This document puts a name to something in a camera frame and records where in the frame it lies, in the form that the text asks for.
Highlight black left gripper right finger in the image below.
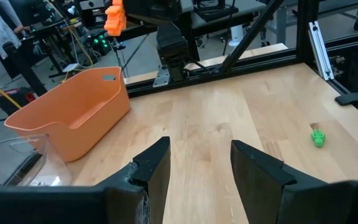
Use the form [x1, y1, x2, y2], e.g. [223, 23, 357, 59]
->
[231, 139, 358, 224]

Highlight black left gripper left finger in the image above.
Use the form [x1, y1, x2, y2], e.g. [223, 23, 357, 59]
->
[0, 136, 171, 224]

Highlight white skeleton toy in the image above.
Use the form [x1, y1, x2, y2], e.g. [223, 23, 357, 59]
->
[29, 175, 64, 187]

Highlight orange skeleton toy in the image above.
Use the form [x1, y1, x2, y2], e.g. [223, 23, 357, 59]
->
[103, 0, 127, 37]

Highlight clear plastic bin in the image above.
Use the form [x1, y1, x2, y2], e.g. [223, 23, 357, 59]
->
[0, 133, 73, 187]

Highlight green skeleton toy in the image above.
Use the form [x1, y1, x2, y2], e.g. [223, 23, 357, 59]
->
[311, 129, 326, 148]

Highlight orange plastic bin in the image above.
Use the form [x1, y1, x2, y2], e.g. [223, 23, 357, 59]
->
[4, 66, 131, 163]

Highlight black red power box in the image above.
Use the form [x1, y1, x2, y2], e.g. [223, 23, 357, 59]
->
[0, 86, 37, 116]

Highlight black background desk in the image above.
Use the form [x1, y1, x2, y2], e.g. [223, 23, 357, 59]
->
[3, 18, 83, 98]

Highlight black computer green lights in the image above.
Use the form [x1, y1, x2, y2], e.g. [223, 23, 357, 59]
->
[90, 32, 112, 57]

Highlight person's hand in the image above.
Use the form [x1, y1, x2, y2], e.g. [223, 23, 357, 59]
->
[13, 25, 31, 34]

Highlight white cylinder container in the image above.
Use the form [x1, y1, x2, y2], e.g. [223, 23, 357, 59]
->
[229, 24, 245, 47]

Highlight person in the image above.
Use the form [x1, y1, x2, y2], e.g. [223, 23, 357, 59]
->
[0, 0, 32, 34]

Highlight grey background table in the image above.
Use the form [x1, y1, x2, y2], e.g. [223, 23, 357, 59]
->
[190, 0, 269, 30]

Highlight thick yellow hanging cable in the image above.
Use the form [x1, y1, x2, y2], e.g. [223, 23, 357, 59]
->
[0, 71, 23, 110]

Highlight silver aluminium bracket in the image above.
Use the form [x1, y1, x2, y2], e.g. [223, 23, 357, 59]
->
[308, 21, 335, 81]

